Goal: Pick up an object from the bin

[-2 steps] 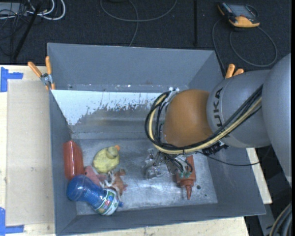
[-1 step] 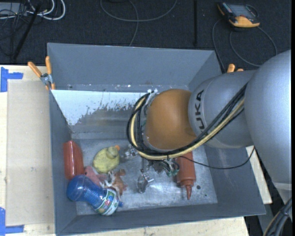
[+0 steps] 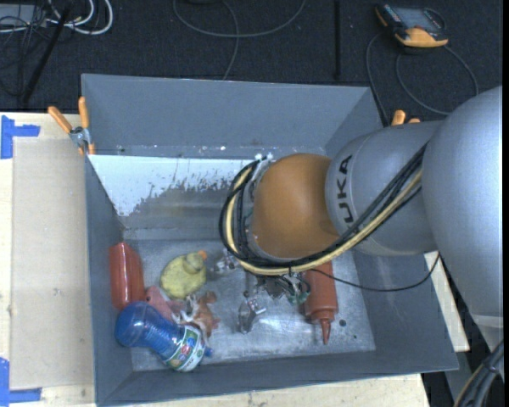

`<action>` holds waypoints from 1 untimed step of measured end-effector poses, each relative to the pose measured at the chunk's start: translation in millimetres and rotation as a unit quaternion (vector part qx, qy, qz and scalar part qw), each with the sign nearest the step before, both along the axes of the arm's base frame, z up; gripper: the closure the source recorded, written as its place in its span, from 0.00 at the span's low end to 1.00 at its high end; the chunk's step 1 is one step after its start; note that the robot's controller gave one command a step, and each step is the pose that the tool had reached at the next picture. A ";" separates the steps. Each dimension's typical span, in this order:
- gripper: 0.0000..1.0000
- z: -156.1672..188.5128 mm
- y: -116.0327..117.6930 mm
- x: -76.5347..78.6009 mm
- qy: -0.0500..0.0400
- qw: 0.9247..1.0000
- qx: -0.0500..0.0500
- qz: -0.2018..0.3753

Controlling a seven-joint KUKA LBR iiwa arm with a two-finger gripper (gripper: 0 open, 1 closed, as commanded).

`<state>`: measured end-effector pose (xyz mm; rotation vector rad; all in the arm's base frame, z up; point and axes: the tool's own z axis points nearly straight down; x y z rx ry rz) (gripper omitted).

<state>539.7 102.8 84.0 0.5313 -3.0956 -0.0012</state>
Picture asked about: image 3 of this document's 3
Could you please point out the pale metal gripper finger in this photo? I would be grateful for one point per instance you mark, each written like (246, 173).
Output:
(256, 310)
(243, 321)

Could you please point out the brown toy animal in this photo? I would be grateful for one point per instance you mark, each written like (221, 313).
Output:
(205, 312)

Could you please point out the red squeeze bottle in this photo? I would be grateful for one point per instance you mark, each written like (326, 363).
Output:
(320, 295)

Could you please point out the small clear shiny object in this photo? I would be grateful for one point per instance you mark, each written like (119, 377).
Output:
(225, 264)

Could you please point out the yellow rubber duck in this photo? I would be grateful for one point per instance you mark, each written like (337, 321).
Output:
(182, 280)

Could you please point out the pink toy animal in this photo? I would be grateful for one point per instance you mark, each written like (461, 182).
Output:
(159, 301)

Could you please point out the blue plastic bottle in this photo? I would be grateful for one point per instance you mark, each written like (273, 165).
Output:
(152, 333)

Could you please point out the red-orange ribbed cylinder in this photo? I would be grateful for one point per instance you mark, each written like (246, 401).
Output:
(125, 276)

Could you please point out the grey metal bin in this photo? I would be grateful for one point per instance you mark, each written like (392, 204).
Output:
(220, 113)

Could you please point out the pale cardboard board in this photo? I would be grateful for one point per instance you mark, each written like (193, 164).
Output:
(46, 269)

